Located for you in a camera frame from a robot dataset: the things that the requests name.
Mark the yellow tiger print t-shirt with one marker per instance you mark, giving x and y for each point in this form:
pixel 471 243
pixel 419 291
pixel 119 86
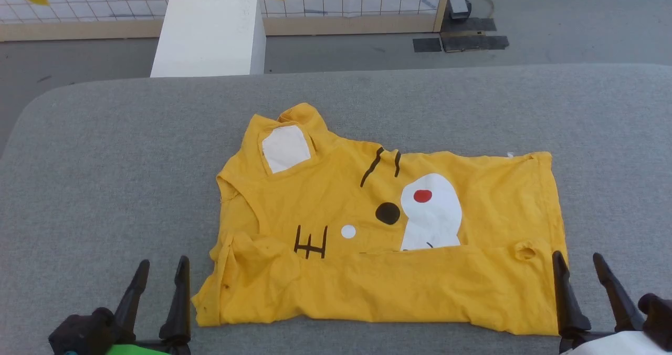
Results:
pixel 378 292

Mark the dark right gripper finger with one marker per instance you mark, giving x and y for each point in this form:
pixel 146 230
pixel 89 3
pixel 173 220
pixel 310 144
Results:
pixel 622 307
pixel 569 302

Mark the large black floor mat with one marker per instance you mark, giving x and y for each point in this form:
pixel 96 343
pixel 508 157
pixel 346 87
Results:
pixel 475 41

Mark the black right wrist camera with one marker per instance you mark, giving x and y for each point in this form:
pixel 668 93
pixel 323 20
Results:
pixel 659 318

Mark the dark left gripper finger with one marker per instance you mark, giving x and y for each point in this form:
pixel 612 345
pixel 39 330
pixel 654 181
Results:
pixel 179 313
pixel 134 302

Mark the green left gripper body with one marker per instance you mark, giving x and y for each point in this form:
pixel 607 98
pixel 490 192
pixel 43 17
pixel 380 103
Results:
pixel 147 350

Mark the white box pedestal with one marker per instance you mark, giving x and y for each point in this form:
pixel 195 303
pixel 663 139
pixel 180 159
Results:
pixel 210 34

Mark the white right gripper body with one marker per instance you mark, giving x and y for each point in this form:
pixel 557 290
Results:
pixel 614 344

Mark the small black floor mat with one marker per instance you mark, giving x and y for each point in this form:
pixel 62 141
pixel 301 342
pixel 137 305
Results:
pixel 427 44

